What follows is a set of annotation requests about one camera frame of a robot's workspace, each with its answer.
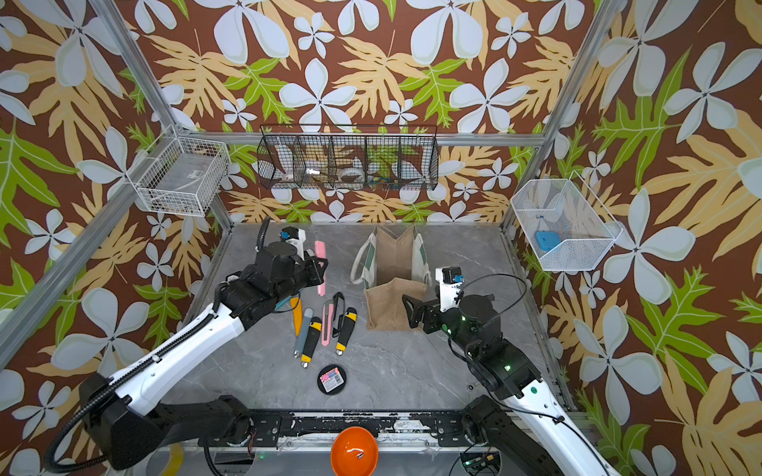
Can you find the orange utility knife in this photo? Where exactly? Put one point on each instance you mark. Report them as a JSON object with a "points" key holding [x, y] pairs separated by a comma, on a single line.
{"points": [[298, 314]]}

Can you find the tape roll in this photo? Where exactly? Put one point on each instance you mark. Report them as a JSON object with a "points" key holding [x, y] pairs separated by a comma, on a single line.
{"points": [[166, 461]]}

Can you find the green christmas burlap pouch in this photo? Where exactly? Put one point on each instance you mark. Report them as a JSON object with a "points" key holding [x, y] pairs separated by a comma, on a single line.
{"points": [[389, 268]]}

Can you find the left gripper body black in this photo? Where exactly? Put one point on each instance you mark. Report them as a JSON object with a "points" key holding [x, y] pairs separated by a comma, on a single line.
{"points": [[304, 276]]}

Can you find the orange bowl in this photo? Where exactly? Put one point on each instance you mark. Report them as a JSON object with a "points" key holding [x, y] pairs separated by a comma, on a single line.
{"points": [[355, 452]]}

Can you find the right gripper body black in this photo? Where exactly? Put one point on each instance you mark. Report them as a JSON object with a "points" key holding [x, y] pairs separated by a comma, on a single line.
{"points": [[452, 325]]}

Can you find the slim pink utility knife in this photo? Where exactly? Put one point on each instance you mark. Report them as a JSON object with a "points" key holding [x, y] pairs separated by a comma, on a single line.
{"points": [[327, 313]]}

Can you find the white wire basket left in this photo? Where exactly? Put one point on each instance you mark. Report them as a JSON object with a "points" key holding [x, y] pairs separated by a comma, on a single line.
{"points": [[180, 174]]}

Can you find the round black tin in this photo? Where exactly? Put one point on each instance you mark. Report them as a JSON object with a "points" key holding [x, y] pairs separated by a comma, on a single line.
{"points": [[331, 380]]}

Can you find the small black yellow utility knife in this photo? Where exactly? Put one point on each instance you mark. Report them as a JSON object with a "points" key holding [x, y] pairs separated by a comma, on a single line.
{"points": [[344, 330]]}

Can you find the white wire basket right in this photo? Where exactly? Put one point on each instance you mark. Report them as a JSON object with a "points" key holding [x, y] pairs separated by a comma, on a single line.
{"points": [[571, 208]]}

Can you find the white wire basket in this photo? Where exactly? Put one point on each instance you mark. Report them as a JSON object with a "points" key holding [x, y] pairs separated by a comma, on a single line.
{"points": [[571, 208], [180, 174]]}

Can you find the blue object in basket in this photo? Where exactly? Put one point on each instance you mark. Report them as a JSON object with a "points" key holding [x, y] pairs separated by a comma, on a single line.
{"points": [[547, 240]]}

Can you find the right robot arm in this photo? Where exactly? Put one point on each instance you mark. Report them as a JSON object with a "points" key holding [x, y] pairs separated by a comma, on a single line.
{"points": [[520, 415]]}

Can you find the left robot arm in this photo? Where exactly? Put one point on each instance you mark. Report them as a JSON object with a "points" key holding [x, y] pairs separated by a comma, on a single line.
{"points": [[124, 413]]}

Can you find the black wire basket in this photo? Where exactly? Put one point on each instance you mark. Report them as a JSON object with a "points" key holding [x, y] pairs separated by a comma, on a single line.
{"points": [[353, 157]]}

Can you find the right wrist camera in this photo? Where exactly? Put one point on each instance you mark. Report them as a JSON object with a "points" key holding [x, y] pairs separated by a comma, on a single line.
{"points": [[450, 283]]}

